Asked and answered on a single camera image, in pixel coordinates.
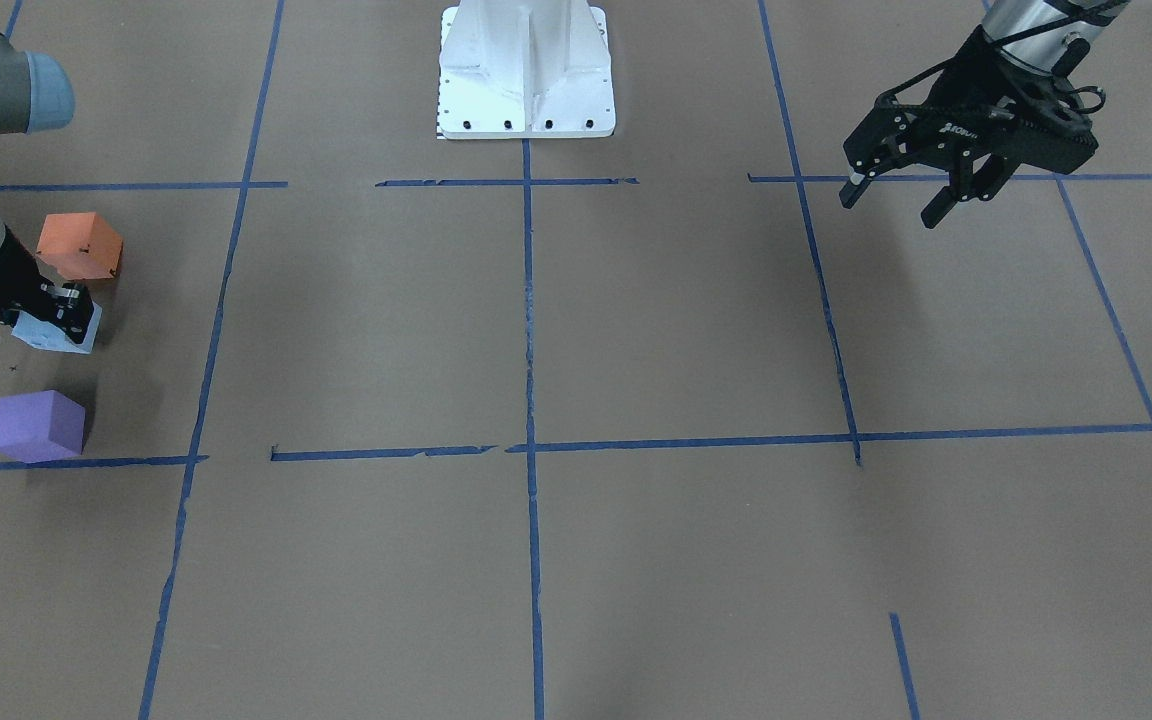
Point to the light blue foam block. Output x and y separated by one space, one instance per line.
46 336

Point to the purple foam block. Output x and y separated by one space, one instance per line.
41 427

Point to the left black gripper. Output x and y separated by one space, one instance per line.
971 92

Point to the white pedestal column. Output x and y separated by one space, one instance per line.
510 70

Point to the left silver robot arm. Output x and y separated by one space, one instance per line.
1028 29

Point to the orange foam block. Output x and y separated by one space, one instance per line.
80 246

